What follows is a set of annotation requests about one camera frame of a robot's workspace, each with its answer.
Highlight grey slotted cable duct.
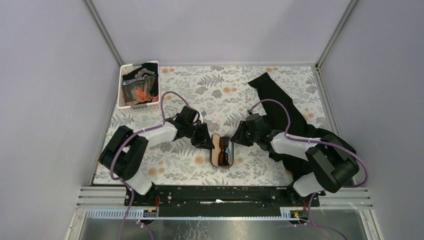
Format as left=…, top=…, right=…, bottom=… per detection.
left=86, top=208, right=300, bottom=221

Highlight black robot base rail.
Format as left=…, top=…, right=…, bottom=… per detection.
left=124, top=185, right=320, bottom=217

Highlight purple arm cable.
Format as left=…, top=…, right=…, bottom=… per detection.
left=246, top=98, right=370, bottom=189
left=109, top=91, right=190, bottom=240

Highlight white perforated plastic basket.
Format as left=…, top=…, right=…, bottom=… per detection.
left=116, top=60, right=161, bottom=115

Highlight black orange clothes in basket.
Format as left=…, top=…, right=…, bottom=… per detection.
left=120, top=61, right=160, bottom=106

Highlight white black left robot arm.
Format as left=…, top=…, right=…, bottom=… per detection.
left=99, top=105, right=214, bottom=206

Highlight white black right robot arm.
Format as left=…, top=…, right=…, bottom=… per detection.
left=231, top=113, right=360, bottom=206

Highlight black glasses case tan lining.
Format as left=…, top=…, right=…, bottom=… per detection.
left=210, top=133, right=234, bottom=168

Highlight floral patterned table mat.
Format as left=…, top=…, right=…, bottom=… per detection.
left=93, top=65, right=349, bottom=187

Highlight brown tortoiseshell sunglasses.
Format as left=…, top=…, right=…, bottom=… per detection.
left=217, top=135, right=231, bottom=167

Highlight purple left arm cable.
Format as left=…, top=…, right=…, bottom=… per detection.
left=109, top=91, right=190, bottom=240

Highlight black cloth garment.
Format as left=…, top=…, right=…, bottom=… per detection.
left=247, top=72, right=357, bottom=181

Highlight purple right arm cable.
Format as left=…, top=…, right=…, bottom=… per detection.
left=246, top=98, right=370, bottom=189

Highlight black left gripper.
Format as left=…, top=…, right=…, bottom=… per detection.
left=184, top=122, right=216, bottom=150

